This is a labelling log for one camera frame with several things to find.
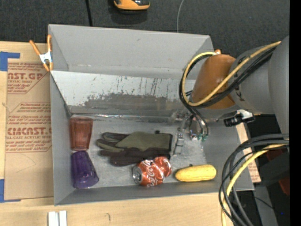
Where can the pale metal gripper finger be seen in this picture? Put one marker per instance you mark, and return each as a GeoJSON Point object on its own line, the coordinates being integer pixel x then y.
{"type": "Point", "coordinates": [179, 143]}
{"type": "Point", "coordinates": [178, 116]}

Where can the olive and brown glove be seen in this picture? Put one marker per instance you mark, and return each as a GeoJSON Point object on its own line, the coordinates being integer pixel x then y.
{"type": "Point", "coordinates": [141, 142]}

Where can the crushed red soda can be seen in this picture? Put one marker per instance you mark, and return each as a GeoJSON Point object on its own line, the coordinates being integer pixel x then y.
{"type": "Point", "coordinates": [152, 172]}

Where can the grey metal bin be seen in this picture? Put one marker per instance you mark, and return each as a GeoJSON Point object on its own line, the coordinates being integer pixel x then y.
{"type": "Point", "coordinates": [131, 55]}

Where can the orange clear plastic cup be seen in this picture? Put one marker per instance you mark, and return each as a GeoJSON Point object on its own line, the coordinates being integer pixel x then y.
{"type": "Point", "coordinates": [80, 133]}

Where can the purple clear plastic cup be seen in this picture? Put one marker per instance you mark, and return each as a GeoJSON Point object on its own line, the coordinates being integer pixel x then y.
{"type": "Point", "coordinates": [83, 171]}

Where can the brown cardboard board red print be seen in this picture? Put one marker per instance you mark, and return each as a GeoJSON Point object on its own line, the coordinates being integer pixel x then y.
{"type": "Point", "coordinates": [26, 149]}

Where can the black cylinder on white bracket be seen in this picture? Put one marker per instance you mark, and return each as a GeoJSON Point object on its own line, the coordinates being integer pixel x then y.
{"type": "Point", "coordinates": [235, 120]}

